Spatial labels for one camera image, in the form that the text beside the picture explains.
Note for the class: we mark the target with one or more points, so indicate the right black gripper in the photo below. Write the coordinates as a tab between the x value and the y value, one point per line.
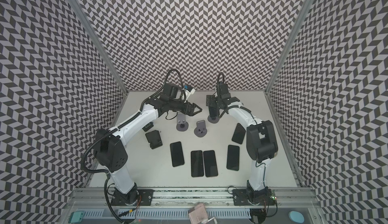
212	102

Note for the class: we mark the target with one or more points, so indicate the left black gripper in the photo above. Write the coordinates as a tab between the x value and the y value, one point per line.
191	113

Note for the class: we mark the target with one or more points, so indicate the black phone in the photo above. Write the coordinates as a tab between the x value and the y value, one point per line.
213	112
177	156
210	163
197	164
233	157
239	134

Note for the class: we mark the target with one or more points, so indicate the black stand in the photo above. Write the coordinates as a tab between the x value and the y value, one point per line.
154	139
148	126

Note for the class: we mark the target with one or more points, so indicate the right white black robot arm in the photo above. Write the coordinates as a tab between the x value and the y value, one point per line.
261	143

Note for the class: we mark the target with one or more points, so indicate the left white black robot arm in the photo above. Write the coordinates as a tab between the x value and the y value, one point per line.
108	155

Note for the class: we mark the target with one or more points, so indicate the grey stand under back phone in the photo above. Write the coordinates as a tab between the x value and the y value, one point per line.
213	120

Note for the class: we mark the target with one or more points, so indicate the grey stand under back-left phone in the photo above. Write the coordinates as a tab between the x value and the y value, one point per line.
182	125

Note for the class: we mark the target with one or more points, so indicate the grey stand under middle phone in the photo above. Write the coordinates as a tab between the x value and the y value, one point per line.
200	130

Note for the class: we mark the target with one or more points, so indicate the pink box at front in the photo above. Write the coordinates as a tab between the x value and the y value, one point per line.
199	215

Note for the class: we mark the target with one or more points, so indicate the teal round object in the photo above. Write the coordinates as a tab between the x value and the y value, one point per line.
296	217

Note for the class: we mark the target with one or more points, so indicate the teal square object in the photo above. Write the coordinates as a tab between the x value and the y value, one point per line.
76	217

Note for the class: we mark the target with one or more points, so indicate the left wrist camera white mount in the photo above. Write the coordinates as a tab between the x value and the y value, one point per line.
188	90

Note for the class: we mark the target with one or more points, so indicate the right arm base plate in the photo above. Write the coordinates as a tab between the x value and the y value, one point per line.
243	197

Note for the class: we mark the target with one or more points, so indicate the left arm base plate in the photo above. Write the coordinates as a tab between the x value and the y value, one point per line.
142	197

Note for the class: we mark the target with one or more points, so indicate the aluminium front rail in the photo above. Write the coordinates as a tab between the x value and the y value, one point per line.
298	197

